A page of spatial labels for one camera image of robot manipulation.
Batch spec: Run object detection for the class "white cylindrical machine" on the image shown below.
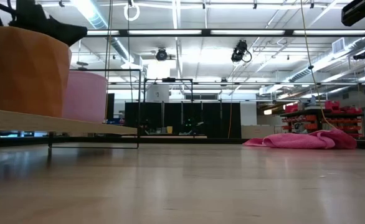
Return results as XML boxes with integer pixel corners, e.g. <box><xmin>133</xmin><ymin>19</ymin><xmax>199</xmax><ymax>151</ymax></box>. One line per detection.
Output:
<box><xmin>146</xmin><ymin>84</ymin><xmax>170</xmax><ymax>103</ymax></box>

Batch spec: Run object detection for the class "thin hanging cable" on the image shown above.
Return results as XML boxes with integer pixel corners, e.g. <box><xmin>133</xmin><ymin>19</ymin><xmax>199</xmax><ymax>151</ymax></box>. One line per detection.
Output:
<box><xmin>105</xmin><ymin>0</ymin><xmax>113</xmax><ymax>78</ymax></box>

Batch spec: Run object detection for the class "orange hanging cable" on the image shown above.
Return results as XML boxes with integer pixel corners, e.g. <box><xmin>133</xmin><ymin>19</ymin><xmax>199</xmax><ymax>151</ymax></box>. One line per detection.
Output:
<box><xmin>227</xmin><ymin>102</ymin><xmax>234</xmax><ymax>139</ymax></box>

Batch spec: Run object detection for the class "white hanging ring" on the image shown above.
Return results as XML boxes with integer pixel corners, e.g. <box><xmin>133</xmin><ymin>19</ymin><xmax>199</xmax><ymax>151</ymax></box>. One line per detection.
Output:
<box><xmin>123</xmin><ymin>2</ymin><xmax>141</xmax><ymax>22</ymax></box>

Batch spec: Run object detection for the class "pink cloth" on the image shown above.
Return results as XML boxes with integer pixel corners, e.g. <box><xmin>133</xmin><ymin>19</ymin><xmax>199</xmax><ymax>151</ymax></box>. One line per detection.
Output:
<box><xmin>243</xmin><ymin>128</ymin><xmax>358</xmax><ymax>150</ymax></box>

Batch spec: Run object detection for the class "orange faceted ceramic mug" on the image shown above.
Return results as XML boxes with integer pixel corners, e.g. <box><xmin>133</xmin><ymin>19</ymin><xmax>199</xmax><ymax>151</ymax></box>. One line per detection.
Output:
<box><xmin>0</xmin><ymin>26</ymin><xmax>72</xmax><ymax>118</ymax></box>

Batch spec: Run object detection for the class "black ceiling camera with cable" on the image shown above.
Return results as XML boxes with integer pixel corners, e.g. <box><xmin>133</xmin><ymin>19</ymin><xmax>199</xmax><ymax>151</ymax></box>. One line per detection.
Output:
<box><xmin>231</xmin><ymin>39</ymin><xmax>252</xmax><ymax>63</ymax></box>

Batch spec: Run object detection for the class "shelving with red bins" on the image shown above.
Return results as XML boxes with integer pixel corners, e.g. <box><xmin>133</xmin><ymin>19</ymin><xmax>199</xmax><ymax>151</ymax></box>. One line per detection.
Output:
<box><xmin>278</xmin><ymin>100</ymin><xmax>364</xmax><ymax>139</ymax></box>

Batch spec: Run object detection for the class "beige cardboard box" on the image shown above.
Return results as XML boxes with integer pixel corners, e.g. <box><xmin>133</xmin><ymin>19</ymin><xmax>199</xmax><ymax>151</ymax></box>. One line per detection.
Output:
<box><xmin>240</xmin><ymin>124</ymin><xmax>275</xmax><ymax>139</ymax></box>

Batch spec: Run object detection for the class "pink cup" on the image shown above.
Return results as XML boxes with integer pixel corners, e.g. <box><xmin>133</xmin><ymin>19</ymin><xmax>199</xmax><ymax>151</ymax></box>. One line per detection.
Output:
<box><xmin>61</xmin><ymin>71</ymin><xmax>108</xmax><ymax>124</ymax></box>

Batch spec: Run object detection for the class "round black ceiling camera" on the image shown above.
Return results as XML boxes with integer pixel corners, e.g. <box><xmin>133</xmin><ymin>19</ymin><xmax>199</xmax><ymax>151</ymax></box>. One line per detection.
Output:
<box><xmin>155</xmin><ymin>48</ymin><xmax>169</xmax><ymax>62</ymax></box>

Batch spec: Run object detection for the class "yellow hanging cable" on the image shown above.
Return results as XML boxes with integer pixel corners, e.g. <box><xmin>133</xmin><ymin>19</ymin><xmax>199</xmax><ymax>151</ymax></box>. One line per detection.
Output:
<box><xmin>300</xmin><ymin>0</ymin><xmax>336</xmax><ymax>130</ymax></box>

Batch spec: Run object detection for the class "black monitor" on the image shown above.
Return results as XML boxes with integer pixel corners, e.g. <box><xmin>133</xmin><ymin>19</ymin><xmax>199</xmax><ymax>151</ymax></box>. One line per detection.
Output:
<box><xmin>106</xmin><ymin>93</ymin><xmax>115</xmax><ymax>121</ymax></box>

